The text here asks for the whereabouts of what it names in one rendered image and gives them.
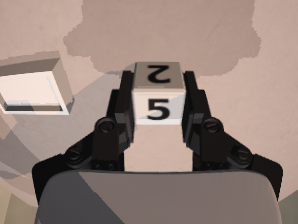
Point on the white rectangular tray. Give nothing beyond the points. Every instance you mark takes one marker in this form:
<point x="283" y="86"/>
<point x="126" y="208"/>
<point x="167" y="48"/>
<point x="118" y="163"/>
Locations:
<point x="35" y="95"/>

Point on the white number cube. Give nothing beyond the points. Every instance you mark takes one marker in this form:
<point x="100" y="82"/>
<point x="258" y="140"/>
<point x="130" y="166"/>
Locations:
<point x="158" y="93"/>

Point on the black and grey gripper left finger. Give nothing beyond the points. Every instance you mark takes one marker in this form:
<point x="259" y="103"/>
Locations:
<point x="112" y="135"/>

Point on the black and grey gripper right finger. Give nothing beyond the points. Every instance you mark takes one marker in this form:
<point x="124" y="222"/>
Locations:
<point x="217" y="150"/>

